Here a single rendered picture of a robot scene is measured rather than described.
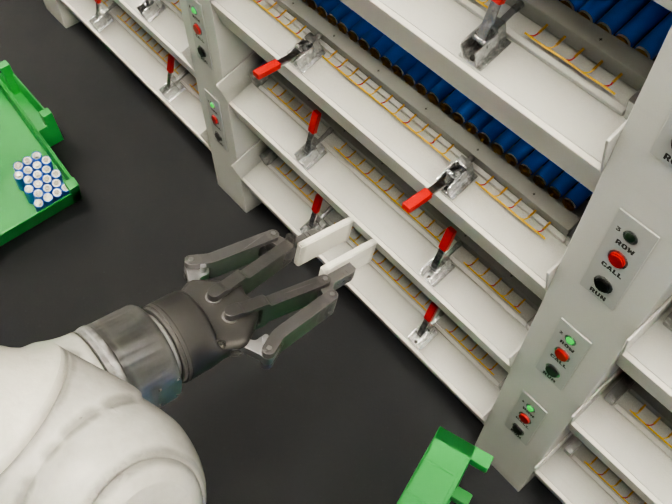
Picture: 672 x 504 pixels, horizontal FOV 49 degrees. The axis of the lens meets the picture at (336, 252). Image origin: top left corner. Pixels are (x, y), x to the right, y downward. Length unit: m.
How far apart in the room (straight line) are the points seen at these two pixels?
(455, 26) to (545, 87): 0.11
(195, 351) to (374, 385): 0.67
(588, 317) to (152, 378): 0.43
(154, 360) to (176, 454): 0.20
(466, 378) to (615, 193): 0.57
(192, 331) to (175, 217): 0.85
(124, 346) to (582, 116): 0.42
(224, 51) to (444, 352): 0.57
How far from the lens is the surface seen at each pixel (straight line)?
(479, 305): 1.00
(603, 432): 0.96
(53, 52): 1.86
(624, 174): 0.64
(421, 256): 1.02
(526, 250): 0.82
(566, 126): 0.68
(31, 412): 0.43
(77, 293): 1.42
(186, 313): 0.63
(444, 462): 1.02
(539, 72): 0.70
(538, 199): 0.82
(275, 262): 0.71
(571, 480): 1.14
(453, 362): 1.17
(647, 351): 0.80
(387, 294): 1.21
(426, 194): 0.81
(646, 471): 0.96
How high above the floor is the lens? 1.16
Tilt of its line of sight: 57 degrees down
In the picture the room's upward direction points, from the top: straight up
